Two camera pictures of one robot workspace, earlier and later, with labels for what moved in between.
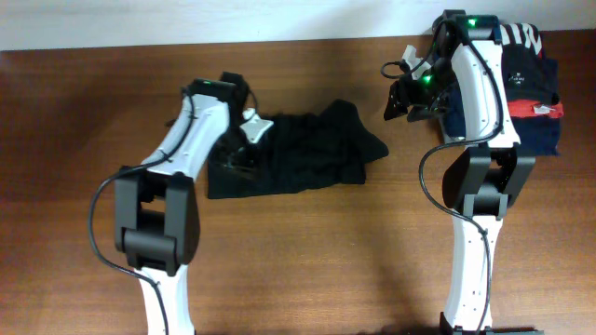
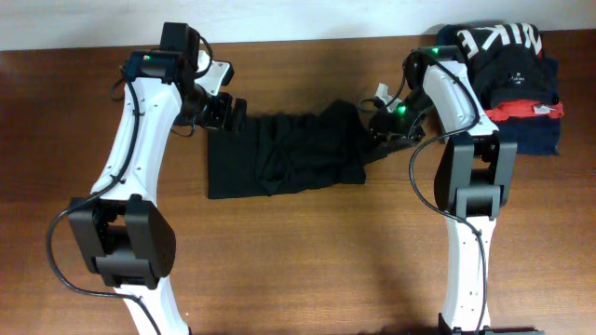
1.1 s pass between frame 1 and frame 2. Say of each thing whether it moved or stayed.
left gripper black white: moved
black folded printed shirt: stayed
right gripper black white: moved
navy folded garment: stayed
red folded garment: stayed
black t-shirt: stayed
